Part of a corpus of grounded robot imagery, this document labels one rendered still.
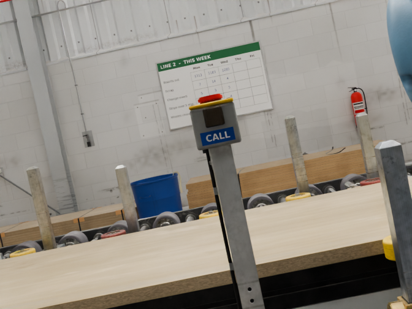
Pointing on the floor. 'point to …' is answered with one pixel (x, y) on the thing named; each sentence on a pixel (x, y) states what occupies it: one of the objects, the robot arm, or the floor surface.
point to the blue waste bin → (157, 195)
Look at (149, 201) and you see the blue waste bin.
